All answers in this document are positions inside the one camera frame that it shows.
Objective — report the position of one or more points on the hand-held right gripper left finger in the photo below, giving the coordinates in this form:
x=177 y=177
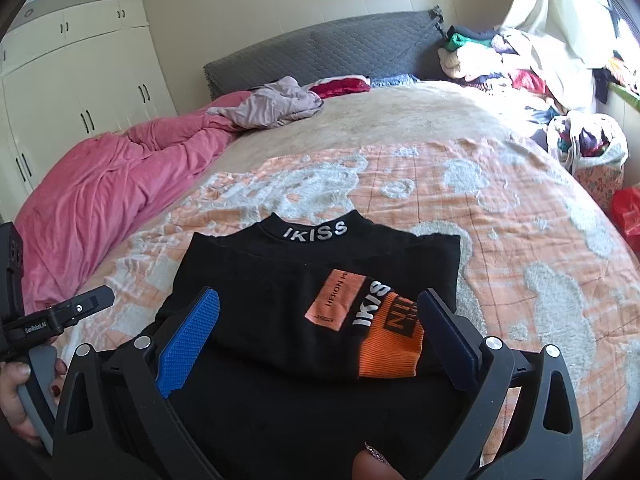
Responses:
x=190 y=335

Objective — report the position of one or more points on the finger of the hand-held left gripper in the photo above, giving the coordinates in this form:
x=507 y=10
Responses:
x=80 y=307

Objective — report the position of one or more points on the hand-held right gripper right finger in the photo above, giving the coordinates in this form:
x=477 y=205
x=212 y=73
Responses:
x=445 y=335

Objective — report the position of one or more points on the black sweater with orange cuffs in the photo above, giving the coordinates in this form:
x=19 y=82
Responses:
x=260 y=280

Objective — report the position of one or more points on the white bag of clothes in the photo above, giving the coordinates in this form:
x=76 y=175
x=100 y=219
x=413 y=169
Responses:
x=585 y=140

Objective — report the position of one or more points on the pile of clothes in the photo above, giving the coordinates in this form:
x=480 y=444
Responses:
x=480 y=60

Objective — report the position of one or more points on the person's left hand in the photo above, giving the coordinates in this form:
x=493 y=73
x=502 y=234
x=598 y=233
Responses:
x=12 y=395

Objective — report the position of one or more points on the person's right hand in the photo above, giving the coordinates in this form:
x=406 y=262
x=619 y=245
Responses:
x=375 y=467

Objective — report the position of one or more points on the orange checked fleece blanket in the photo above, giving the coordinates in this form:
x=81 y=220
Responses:
x=500 y=240

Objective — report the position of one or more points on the pink duvet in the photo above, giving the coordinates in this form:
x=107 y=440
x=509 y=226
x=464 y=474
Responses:
x=100 y=185

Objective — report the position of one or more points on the cream wardrobe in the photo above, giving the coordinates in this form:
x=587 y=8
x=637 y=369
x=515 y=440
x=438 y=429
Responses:
x=75 y=85

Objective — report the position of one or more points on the red plastic bag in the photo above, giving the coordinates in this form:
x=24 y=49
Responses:
x=627 y=210

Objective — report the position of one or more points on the beige bed cover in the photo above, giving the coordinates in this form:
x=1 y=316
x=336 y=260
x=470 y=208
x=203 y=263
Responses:
x=400 y=115

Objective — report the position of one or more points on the pale pink crumpled garment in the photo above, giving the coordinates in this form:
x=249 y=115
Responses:
x=270 y=105

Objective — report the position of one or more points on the blue patterned cloth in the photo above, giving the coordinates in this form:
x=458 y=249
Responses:
x=395 y=79

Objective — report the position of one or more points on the red cloth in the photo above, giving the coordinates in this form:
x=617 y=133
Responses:
x=340 y=86

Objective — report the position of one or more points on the green window ledge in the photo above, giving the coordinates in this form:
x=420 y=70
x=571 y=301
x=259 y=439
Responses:
x=625 y=94

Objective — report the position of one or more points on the grey quilted headboard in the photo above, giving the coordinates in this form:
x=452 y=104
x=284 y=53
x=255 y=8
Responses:
x=350 y=45

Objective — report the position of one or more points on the cream curtain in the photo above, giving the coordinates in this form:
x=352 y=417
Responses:
x=550 y=0

